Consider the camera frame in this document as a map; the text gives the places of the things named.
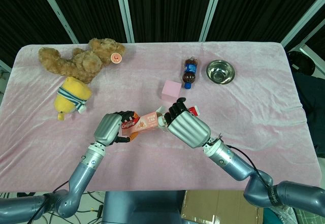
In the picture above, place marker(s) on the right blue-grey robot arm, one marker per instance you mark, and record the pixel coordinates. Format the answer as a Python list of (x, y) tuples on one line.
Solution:
[(254, 180)]

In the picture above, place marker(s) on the blue-grey robot torso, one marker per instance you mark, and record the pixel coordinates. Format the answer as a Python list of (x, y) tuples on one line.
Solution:
[(142, 207)]

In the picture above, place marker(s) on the brown teddy bear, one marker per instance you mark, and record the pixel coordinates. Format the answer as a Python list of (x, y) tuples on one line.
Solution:
[(81, 60)]

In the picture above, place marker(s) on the cardboard box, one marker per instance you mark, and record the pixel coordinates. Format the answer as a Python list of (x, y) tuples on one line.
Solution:
[(221, 207)]

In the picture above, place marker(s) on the stainless steel bowl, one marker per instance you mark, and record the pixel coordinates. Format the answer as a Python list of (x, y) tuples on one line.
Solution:
[(220, 72)]

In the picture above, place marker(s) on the black round object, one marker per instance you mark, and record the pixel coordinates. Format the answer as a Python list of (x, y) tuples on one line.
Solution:
[(302, 62)]

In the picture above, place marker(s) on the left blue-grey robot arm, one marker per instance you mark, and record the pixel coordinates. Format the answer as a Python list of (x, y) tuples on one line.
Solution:
[(76, 180)]

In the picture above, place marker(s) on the yellow plush toy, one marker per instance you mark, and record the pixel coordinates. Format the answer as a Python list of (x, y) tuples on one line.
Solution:
[(71, 94)]

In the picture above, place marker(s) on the pink foam cube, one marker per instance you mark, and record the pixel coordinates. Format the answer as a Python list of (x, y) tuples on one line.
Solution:
[(170, 90)]

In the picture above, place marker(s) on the pink Colgate toothpaste box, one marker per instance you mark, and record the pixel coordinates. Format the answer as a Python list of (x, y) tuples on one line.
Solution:
[(143, 125)]

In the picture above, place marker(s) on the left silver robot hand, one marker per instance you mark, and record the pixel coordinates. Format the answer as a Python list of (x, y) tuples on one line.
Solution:
[(108, 128)]

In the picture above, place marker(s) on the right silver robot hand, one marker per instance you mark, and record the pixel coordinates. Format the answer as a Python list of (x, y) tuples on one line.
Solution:
[(186, 130)]

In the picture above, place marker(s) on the pink velvet tablecloth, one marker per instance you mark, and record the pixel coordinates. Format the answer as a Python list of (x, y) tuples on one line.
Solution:
[(162, 158)]

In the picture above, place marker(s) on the small cola bottle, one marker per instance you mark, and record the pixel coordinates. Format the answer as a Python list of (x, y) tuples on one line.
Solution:
[(190, 72)]

